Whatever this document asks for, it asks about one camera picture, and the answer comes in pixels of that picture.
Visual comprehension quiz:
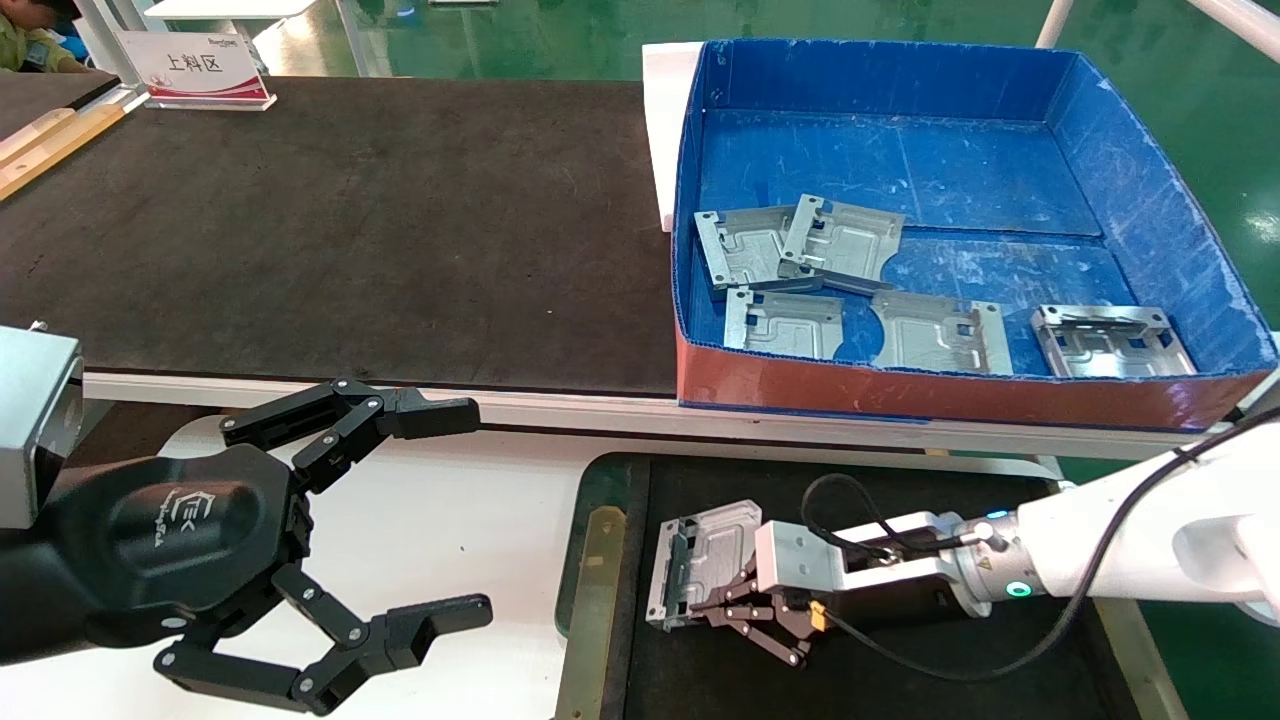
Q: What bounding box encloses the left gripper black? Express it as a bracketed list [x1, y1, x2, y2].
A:
[50, 378, 494, 716]

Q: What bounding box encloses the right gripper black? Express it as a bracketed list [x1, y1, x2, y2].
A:
[690, 575, 966, 669]

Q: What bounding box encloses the stamped metal plate part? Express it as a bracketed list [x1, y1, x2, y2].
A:
[778, 194, 907, 297]
[723, 288, 846, 361]
[645, 498, 766, 633]
[1030, 304, 1199, 379]
[870, 290, 1013, 377]
[693, 205, 826, 301]

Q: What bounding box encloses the black container tray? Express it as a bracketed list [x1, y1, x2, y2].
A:
[555, 450, 1141, 720]

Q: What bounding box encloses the brass coloured strip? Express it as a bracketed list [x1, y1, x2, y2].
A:
[555, 505, 628, 720]

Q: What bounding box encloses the black belt conveyor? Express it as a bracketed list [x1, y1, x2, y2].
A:
[0, 72, 1211, 461]

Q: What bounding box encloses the dark wooden strip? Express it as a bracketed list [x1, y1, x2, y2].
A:
[0, 103, 128, 201]

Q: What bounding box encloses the blue corrugated plastic box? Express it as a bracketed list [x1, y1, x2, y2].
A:
[672, 38, 1280, 431]

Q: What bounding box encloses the red white sign stand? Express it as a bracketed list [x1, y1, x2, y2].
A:
[115, 30, 278, 111]

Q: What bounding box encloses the white foam board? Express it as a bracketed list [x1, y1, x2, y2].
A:
[642, 42, 706, 233]

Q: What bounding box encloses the light wooden strip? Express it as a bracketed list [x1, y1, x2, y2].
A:
[0, 107, 79, 166]

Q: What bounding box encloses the white background table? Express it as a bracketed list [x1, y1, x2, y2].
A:
[143, 0, 319, 23]

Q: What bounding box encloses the distant person in yellow coat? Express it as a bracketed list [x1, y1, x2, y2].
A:
[0, 0, 89, 74]

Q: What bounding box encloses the white pipe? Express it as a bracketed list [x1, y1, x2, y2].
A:
[1185, 0, 1280, 63]
[1035, 0, 1079, 49]

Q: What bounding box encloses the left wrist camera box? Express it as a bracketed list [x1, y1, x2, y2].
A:
[0, 325, 84, 529]

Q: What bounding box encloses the grey metal tube frame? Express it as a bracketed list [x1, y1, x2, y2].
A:
[70, 0, 151, 101]

